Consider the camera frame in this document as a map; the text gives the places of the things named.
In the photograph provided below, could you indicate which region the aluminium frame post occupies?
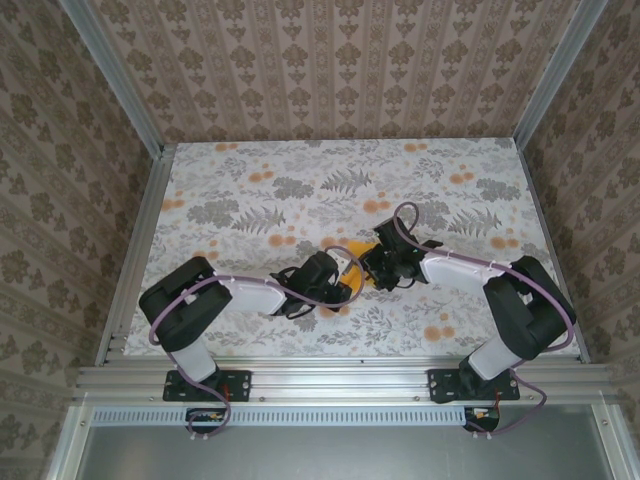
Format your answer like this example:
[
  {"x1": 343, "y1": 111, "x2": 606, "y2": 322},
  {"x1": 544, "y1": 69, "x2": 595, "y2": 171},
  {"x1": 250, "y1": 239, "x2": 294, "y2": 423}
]
[
  {"x1": 64, "y1": 0, "x2": 174, "y2": 157},
  {"x1": 513, "y1": 0, "x2": 609, "y2": 146}
]

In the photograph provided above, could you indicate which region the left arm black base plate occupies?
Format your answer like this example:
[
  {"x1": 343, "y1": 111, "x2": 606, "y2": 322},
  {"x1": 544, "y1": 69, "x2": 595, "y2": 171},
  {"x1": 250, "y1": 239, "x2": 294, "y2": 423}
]
[{"x1": 163, "y1": 368, "x2": 253, "y2": 403}]

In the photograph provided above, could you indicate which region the aluminium table edge rail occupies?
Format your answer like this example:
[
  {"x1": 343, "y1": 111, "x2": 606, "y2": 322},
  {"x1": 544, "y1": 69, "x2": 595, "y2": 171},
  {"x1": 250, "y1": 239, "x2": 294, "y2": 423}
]
[
  {"x1": 514, "y1": 139, "x2": 591, "y2": 364},
  {"x1": 97, "y1": 144, "x2": 176, "y2": 369}
]

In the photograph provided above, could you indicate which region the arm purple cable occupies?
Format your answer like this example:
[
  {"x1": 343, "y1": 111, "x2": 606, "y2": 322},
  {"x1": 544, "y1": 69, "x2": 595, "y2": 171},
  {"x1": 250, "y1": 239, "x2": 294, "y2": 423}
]
[
  {"x1": 393, "y1": 202, "x2": 576, "y2": 437},
  {"x1": 149, "y1": 244, "x2": 366, "y2": 442}
]

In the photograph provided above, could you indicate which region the small black electronics board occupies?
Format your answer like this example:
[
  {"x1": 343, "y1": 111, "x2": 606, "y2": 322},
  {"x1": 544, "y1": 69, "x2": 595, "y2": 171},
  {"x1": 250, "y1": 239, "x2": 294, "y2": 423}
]
[
  {"x1": 185, "y1": 407, "x2": 226, "y2": 434},
  {"x1": 464, "y1": 405, "x2": 501, "y2": 432}
]

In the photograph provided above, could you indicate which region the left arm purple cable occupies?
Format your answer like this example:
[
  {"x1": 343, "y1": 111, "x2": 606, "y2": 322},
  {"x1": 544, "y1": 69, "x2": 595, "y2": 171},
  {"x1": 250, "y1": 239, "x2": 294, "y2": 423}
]
[{"x1": 149, "y1": 244, "x2": 366, "y2": 442}]

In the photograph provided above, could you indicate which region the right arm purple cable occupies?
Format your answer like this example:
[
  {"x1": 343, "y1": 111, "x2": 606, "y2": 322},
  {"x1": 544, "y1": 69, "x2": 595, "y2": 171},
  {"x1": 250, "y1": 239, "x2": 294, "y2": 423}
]
[{"x1": 393, "y1": 202, "x2": 576, "y2": 437}]

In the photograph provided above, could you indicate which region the grey sheet metal panel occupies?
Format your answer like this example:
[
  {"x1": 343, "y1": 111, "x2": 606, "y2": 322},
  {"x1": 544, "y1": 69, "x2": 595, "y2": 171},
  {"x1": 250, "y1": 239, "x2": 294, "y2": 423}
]
[{"x1": 47, "y1": 404, "x2": 640, "y2": 480}]

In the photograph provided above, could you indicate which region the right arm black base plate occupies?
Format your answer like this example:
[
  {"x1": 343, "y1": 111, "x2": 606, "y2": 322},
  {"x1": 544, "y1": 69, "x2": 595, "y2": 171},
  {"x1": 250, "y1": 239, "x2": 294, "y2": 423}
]
[{"x1": 427, "y1": 368, "x2": 521, "y2": 404}]

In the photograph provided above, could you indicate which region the grey slotted cable duct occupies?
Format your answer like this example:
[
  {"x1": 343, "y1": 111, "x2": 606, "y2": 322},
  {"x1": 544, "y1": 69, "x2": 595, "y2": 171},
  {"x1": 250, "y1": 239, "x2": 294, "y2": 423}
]
[{"x1": 92, "y1": 405, "x2": 466, "y2": 427}]

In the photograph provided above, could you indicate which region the floral patterned table mat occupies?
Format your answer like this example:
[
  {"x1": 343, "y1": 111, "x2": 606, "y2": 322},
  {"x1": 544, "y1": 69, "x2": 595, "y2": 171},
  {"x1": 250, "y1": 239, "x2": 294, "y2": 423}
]
[{"x1": 122, "y1": 141, "x2": 586, "y2": 359}]

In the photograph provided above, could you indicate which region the wide aluminium extrusion beam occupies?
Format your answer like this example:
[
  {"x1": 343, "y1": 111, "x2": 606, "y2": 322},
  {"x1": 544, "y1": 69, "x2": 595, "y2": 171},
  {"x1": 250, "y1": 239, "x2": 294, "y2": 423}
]
[{"x1": 74, "y1": 364, "x2": 614, "y2": 404}]

